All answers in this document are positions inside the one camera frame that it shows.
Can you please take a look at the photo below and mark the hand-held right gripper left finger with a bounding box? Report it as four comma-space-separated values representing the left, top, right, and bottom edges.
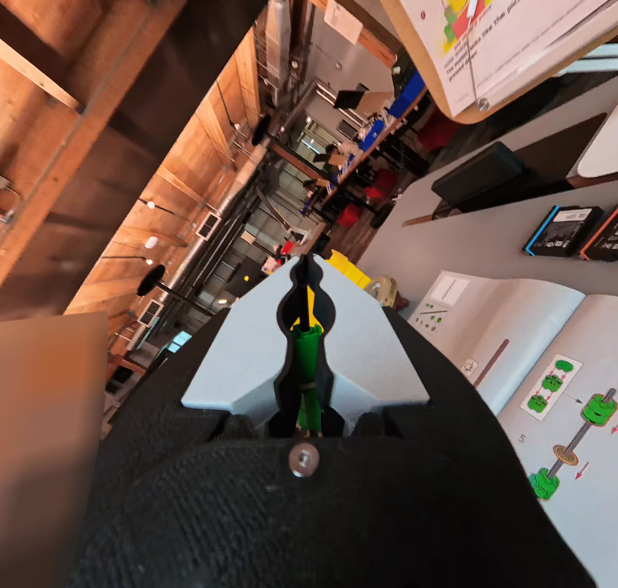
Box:
181, 255, 302, 428

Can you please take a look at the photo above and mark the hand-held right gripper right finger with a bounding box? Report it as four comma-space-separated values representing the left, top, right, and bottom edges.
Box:
313, 254, 430, 426

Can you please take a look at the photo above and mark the large green cylinder brick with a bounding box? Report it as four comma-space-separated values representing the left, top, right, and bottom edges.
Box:
290, 325, 323, 385

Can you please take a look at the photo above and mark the toy bamboo stalk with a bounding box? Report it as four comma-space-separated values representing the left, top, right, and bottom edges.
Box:
290, 255, 323, 436

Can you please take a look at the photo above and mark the curved desk lamp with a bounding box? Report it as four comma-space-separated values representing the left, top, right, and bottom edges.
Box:
256, 188, 305, 241

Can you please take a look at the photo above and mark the black desk device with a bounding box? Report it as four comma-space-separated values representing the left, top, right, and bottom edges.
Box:
431, 142, 541, 212

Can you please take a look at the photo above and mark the round tan toy pot base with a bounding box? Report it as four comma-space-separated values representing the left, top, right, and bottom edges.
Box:
364, 275, 408, 311

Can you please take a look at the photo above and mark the white ceiling vent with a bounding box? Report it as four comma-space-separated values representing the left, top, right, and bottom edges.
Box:
137, 299, 164, 327
195, 212, 222, 240

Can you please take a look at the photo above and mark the black floor lamp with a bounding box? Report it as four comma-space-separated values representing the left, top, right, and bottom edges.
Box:
136, 265, 215, 317

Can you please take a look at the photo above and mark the building instruction booklet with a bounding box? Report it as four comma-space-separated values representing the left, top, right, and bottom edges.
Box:
408, 270, 618, 588

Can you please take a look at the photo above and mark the long wooden workbench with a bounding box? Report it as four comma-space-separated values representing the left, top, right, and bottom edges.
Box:
302, 86, 430, 217

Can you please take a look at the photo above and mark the blue plastic bin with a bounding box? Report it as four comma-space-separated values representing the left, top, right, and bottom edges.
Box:
389, 72, 426, 118
358, 120, 385, 152

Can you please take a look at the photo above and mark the black battery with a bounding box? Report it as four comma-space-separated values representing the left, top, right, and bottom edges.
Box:
524, 205, 604, 257
579, 207, 618, 262

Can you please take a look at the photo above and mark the white tray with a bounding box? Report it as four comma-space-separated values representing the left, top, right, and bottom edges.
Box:
577, 110, 618, 179

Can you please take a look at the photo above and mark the white paper notice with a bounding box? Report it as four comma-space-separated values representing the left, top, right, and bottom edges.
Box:
323, 0, 363, 43

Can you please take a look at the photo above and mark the silver ventilation duct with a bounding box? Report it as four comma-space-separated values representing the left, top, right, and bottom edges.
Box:
126, 144, 271, 352

